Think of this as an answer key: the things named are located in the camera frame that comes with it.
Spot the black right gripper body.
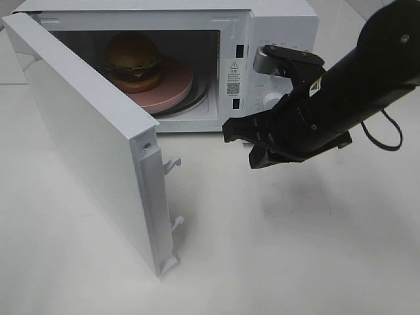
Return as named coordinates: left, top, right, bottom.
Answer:
left=264, top=70, right=352, bottom=160

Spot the pink round plate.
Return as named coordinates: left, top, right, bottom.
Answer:
left=127, top=57, right=194, bottom=114

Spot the white microwave door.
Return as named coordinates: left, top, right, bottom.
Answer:
left=4, top=13, right=184, bottom=276

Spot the black camera cable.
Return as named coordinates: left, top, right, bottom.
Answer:
left=359, top=108, right=404, bottom=152

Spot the burger with lettuce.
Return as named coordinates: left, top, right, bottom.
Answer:
left=104, top=31, right=163, bottom=93

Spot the glass microwave turntable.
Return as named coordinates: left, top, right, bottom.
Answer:
left=152, top=71, right=211, bottom=117

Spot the white microwave oven body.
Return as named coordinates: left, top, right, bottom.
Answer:
left=9, top=1, right=318, bottom=133

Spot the white microwave knob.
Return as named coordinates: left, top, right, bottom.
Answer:
left=262, top=93, right=283, bottom=110

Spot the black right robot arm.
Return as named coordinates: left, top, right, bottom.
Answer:
left=222, top=1, right=419, bottom=169

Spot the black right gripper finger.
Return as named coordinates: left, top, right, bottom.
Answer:
left=222, top=111, right=279, bottom=144
left=248, top=143, right=305, bottom=169

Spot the white warning label sticker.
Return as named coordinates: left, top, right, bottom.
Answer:
left=224, top=58, right=243, bottom=96

